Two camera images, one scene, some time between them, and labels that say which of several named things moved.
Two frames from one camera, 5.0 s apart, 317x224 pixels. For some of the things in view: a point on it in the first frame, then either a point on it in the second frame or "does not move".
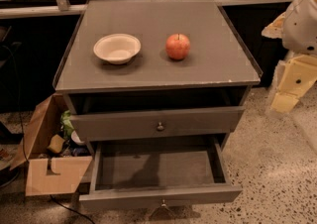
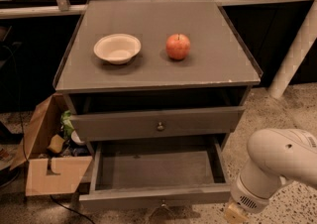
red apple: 177,47 does not move
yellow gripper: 301,26 -> 248,195
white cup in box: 75,138 does not move
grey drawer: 163,172 does not move
